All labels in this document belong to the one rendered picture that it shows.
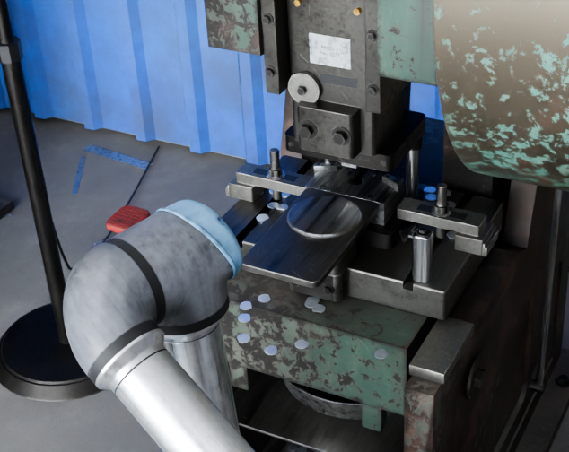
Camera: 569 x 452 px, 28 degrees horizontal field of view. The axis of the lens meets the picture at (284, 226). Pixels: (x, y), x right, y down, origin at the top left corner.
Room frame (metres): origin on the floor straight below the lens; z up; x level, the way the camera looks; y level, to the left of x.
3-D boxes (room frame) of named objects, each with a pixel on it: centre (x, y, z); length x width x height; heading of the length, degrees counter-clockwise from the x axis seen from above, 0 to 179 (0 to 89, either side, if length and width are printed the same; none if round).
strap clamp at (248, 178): (1.77, 0.02, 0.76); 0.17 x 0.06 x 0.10; 61
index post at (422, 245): (1.49, -0.22, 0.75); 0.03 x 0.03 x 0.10; 61
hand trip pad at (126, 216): (1.65, 0.27, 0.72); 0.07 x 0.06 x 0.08; 151
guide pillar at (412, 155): (1.70, -0.23, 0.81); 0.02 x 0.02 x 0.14
